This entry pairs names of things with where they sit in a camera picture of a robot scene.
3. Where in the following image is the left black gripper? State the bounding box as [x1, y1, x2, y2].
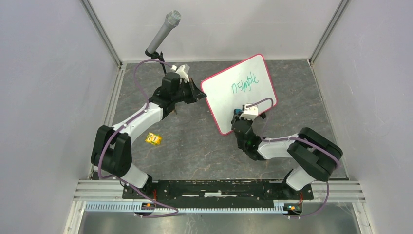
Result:
[172, 78, 207, 104]

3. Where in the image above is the yellow toy block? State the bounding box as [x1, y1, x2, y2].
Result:
[145, 132, 162, 145]

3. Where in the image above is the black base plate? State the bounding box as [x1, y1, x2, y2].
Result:
[142, 179, 314, 208]

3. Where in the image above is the grey microphone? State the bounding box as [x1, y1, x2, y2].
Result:
[145, 10, 181, 56]

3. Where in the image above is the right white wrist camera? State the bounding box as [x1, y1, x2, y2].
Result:
[240, 103, 259, 120]

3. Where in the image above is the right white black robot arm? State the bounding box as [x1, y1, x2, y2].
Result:
[231, 117, 343, 199]

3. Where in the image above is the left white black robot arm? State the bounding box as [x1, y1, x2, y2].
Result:
[91, 72, 207, 199]

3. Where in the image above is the black microphone stand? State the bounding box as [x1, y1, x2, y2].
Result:
[145, 50, 167, 74]

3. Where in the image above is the pink framed whiteboard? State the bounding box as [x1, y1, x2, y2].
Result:
[200, 54, 278, 136]

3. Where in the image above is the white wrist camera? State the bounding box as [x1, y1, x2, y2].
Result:
[240, 103, 259, 120]
[170, 64, 190, 82]

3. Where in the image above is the blue black whiteboard eraser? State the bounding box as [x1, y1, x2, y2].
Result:
[233, 109, 243, 116]

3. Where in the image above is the white slotted cable duct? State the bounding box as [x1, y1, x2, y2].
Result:
[84, 201, 302, 215]

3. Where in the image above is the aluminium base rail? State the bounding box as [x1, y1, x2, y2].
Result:
[74, 180, 366, 203]

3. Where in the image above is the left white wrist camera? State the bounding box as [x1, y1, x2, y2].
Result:
[170, 64, 190, 82]

